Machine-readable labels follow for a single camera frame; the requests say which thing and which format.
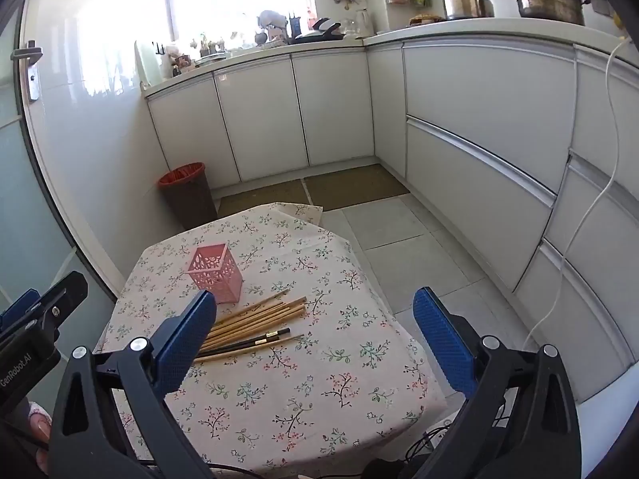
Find bamboo chopstick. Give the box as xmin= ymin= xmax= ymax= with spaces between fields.
xmin=207 ymin=304 xmax=306 ymax=338
xmin=211 ymin=296 xmax=306 ymax=332
xmin=200 ymin=309 xmax=306 ymax=350
xmin=204 ymin=305 xmax=306 ymax=346
xmin=193 ymin=334 xmax=303 ymax=363
xmin=214 ymin=289 xmax=290 ymax=327

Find black chopstick gold band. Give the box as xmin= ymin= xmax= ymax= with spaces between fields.
xmin=197 ymin=328 xmax=290 ymax=358
xmin=195 ymin=334 xmax=280 ymax=359

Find white kitchen cabinets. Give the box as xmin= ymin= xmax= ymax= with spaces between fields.
xmin=145 ymin=18 xmax=638 ymax=401

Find person's left hand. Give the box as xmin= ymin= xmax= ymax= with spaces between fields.
xmin=28 ymin=401 xmax=52 ymax=475

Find pink perforated utensil basket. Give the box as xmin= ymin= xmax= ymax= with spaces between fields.
xmin=186 ymin=243 xmax=244 ymax=304

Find floral tablecloth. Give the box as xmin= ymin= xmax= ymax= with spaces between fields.
xmin=101 ymin=203 xmax=445 ymax=475

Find brown bin with red liner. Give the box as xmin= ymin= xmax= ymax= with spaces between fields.
xmin=157 ymin=162 xmax=218 ymax=230

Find steel kettle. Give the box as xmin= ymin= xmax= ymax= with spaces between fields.
xmin=442 ymin=0 xmax=495 ymax=21

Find black frying pan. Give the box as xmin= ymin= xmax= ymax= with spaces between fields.
xmin=292 ymin=18 xmax=344 ymax=44

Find power strip with black cables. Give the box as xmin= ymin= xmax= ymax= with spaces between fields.
xmin=399 ymin=408 xmax=510 ymax=478

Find door handle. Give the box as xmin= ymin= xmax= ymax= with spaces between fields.
xmin=11 ymin=40 xmax=43 ymax=103

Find white power cable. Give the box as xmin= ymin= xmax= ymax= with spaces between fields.
xmin=521 ymin=37 xmax=634 ymax=353

